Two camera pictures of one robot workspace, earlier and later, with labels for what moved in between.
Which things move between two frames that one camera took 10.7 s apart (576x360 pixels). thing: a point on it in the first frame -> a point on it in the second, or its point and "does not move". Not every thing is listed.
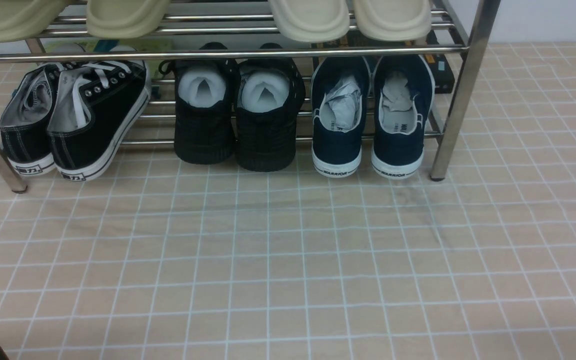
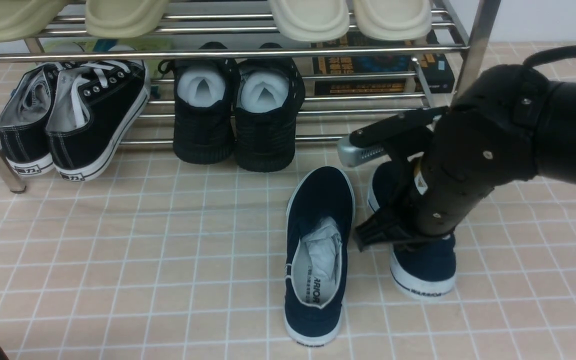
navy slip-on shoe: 340,91 -> 320,212
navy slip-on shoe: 403,85 -> 422,268
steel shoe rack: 460,31 does not move
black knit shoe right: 270,91 does not move
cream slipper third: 311,21 does not move
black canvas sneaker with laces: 93,108 does not move
